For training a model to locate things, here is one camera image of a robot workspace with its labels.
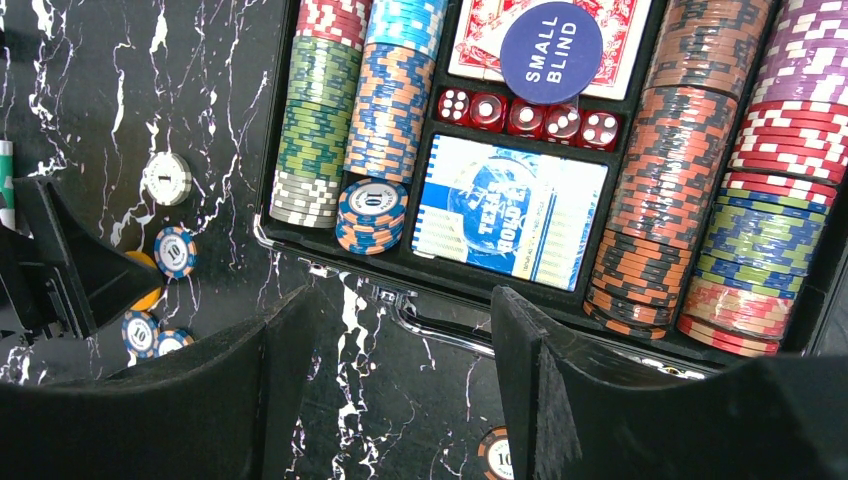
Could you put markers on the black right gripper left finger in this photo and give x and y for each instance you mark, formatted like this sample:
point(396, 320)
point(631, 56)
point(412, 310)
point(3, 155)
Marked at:
point(224, 407)

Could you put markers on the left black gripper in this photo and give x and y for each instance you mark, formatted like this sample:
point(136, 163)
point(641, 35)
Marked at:
point(62, 280)

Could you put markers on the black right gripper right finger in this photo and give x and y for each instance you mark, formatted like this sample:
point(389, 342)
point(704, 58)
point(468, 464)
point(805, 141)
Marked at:
point(575, 409)

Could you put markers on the blue small blind button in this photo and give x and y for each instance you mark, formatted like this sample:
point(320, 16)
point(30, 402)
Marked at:
point(551, 53)

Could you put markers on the black poker set case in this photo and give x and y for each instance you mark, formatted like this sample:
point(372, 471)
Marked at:
point(406, 270)

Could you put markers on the blue ten chip left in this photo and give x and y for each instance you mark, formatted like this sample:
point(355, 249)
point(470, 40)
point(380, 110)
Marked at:
point(139, 331)

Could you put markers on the blue ten chip upper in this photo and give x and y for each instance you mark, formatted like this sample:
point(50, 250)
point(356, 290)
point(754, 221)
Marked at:
point(175, 252)

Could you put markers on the orange hundred chip left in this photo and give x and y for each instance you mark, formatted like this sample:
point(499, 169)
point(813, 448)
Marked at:
point(494, 455)

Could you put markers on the blue ten chip right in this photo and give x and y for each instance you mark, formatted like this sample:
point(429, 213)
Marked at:
point(171, 340)

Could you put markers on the white poker chip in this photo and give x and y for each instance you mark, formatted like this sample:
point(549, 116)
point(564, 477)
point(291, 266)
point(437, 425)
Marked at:
point(167, 178)

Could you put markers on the blue playing card deck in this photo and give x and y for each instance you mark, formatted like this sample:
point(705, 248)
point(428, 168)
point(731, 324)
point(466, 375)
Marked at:
point(556, 227)

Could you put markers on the blue ten chip stack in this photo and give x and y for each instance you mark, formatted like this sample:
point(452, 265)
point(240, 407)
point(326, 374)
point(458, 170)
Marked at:
point(370, 217)

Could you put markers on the purple red green chip row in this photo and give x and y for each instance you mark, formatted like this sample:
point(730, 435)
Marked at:
point(781, 182)

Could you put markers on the red dice row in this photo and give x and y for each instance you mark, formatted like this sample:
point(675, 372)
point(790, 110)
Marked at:
point(564, 123)

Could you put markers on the light blue orange chip row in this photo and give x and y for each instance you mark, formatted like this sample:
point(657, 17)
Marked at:
point(396, 77)

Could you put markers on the brown orange chip row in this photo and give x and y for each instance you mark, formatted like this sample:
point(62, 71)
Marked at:
point(700, 66)

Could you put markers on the red playing card deck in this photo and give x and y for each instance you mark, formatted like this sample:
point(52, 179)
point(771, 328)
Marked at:
point(483, 24)

